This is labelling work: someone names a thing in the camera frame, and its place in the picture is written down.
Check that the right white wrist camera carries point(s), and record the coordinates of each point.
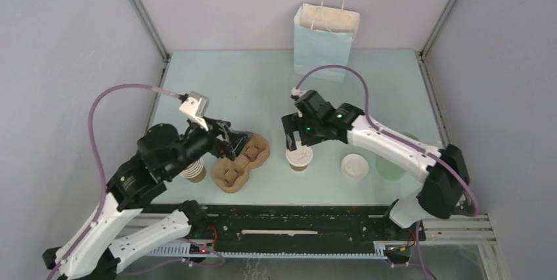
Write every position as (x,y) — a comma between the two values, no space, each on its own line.
(297,93)

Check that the green cylindrical container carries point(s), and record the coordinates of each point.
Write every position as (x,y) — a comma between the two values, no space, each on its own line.
(388,170)

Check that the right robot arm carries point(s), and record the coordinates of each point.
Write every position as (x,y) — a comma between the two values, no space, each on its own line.
(441,173)

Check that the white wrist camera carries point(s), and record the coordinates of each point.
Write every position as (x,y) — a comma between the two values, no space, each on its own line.
(193,106)
(297,93)

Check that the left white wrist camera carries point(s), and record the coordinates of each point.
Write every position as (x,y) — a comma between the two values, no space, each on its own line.
(193,106)

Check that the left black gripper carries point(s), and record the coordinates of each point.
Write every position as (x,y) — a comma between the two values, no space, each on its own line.
(237,139)

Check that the brown pulp cup carrier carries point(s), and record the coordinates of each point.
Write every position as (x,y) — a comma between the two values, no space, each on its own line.
(231,175)

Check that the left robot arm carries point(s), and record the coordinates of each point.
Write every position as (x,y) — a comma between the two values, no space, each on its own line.
(95,252)

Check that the brown paper coffee cup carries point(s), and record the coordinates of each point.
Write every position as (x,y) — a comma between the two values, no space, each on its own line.
(298,167)

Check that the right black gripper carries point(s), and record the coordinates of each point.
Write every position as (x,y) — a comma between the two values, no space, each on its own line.
(290,142)

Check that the stack of white lids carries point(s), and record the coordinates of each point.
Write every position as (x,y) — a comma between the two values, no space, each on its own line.
(354,167)

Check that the stack of paper cups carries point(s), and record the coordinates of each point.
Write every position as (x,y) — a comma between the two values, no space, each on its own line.
(196,172)

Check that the white coffee cup lid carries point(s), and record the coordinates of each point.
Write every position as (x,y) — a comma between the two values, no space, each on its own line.
(302,154)

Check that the light blue paper bag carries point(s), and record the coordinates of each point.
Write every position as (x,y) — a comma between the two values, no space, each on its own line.
(323,36)

